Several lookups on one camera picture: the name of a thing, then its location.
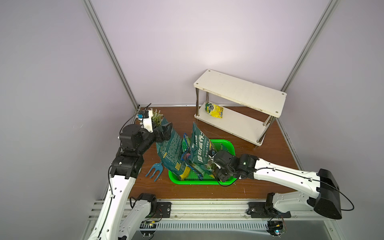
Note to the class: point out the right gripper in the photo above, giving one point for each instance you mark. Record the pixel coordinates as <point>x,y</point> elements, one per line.
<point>218,165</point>

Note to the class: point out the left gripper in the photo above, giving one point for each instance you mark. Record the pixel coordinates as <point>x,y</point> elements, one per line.
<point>165,132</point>

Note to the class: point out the dark green soil bag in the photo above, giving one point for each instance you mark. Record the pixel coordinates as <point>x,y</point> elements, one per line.
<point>170,153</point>

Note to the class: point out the green yellow large fertilizer bag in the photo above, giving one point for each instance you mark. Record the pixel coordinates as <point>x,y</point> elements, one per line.
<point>202,153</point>

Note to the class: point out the colourful flower fertilizer bag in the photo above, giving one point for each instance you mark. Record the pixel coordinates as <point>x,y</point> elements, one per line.
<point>188,158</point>

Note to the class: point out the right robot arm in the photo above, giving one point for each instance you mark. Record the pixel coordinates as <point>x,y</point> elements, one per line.
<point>316,191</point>

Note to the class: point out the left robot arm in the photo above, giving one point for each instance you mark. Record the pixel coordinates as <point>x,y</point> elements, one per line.
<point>123,173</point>

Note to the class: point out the left yellow green fertilizer packet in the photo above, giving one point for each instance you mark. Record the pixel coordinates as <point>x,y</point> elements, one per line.
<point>214,110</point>

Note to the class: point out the white two-tier shelf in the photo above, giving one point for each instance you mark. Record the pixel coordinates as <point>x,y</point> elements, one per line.
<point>247,94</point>

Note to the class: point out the potted lavender plant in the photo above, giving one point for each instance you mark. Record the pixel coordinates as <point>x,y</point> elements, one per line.
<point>156,118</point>

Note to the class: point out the green plastic basket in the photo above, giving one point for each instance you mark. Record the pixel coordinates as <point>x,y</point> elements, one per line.
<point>193,178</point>

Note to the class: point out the aluminium corner profile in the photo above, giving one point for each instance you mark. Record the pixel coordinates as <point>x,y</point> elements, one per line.
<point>92,13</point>

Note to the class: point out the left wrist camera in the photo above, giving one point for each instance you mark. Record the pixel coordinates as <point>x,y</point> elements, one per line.
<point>145,117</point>

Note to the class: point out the teal garden fork yellow handle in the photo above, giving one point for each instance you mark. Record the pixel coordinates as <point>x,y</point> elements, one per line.
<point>156,169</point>

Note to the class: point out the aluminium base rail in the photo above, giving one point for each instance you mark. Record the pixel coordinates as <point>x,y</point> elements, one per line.
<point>195,214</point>

